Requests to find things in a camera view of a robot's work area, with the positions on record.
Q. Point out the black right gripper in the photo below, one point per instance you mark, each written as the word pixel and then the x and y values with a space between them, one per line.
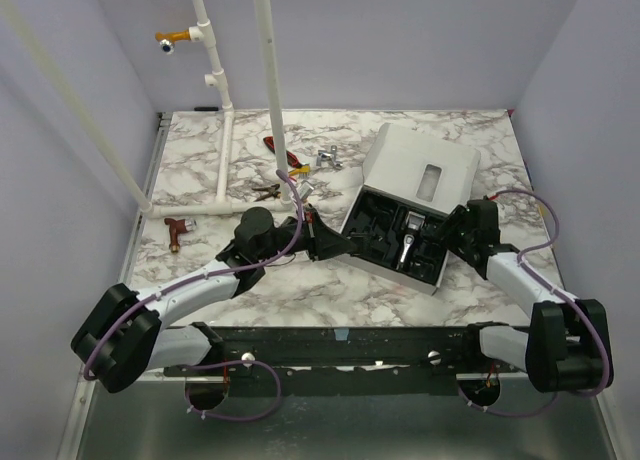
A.
pixel 460 228

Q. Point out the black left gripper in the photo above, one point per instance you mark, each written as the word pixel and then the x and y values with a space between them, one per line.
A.
pixel 322 242

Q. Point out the white hair clipper kit box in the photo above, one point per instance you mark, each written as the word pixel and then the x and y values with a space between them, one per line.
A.
pixel 404 171

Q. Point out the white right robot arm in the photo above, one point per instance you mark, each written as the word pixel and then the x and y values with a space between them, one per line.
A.
pixel 566 347

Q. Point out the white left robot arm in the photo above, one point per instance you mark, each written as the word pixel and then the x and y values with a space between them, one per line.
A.
pixel 129 332

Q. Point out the chrome faucet fitting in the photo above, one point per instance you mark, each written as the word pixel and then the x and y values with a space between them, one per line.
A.
pixel 329 157

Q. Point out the brown garden faucet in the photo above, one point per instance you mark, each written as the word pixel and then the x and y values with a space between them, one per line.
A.
pixel 178 227

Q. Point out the orange faucet on pipe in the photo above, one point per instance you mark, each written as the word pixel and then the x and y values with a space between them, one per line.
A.
pixel 168 40

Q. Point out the yellow handled pliers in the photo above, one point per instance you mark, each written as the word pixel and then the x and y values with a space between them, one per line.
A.
pixel 267 192

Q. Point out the yellow wire brush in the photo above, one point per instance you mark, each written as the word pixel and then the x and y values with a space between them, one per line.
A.
pixel 300 172

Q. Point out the white PVC pipe frame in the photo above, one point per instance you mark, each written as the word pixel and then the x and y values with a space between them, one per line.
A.
pixel 202 32

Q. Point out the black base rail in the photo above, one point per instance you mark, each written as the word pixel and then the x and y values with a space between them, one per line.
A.
pixel 348 361

